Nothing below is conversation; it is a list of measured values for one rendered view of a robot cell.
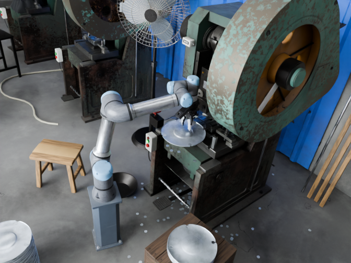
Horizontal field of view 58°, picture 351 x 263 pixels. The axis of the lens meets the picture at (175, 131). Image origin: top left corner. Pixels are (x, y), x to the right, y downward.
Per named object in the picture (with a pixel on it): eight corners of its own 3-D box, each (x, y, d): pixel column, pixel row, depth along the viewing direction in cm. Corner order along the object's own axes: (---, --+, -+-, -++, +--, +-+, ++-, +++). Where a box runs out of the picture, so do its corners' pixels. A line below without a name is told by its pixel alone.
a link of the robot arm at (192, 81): (184, 74, 190) (197, 73, 193) (182, 91, 197) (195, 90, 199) (188, 80, 184) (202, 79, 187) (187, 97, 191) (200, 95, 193)
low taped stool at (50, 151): (86, 174, 278) (83, 144, 259) (76, 193, 259) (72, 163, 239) (49, 168, 280) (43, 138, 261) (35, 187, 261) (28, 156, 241)
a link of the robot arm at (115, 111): (105, 115, 163) (194, 92, 172) (102, 104, 171) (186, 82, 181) (109, 132, 170) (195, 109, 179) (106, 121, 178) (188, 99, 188)
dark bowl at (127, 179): (112, 210, 248) (112, 203, 244) (94, 187, 266) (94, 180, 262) (144, 193, 265) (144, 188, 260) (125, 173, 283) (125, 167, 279)
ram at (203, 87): (206, 116, 204) (213, 74, 187) (191, 106, 213) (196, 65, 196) (225, 109, 214) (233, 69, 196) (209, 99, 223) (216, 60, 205)
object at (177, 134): (156, 122, 213) (156, 121, 213) (196, 117, 221) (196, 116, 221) (168, 150, 192) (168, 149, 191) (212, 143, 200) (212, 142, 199)
